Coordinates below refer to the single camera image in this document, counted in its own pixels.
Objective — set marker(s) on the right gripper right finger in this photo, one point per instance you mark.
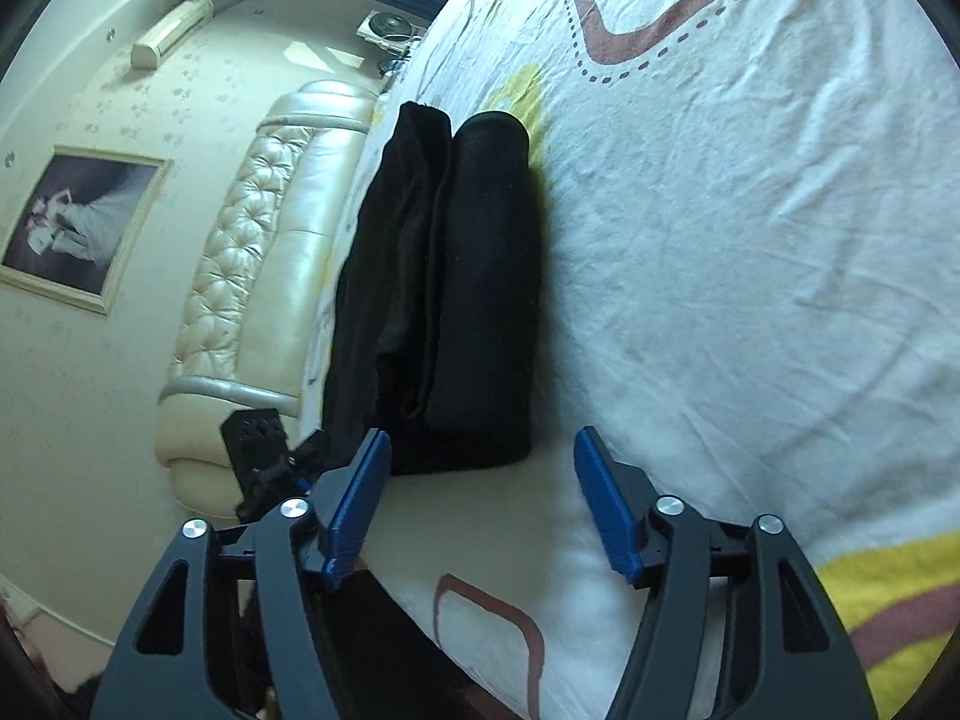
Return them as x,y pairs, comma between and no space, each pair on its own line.
735,622

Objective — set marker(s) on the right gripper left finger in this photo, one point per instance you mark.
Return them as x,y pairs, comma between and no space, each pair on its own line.
172,657

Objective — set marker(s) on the black pants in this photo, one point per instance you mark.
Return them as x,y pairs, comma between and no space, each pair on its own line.
437,304

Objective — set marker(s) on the cream tufted leather headboard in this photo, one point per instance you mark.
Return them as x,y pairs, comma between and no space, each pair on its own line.
248,336

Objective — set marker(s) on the framed wedding photo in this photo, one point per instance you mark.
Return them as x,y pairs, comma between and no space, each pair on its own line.
73,236

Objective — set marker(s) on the small white desk fan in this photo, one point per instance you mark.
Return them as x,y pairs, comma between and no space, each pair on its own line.
392,34

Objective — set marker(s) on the patterned white bed sheet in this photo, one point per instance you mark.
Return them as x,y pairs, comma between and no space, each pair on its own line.
750,289

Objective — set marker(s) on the white wall air conditioner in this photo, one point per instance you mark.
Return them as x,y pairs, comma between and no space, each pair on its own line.
151,50

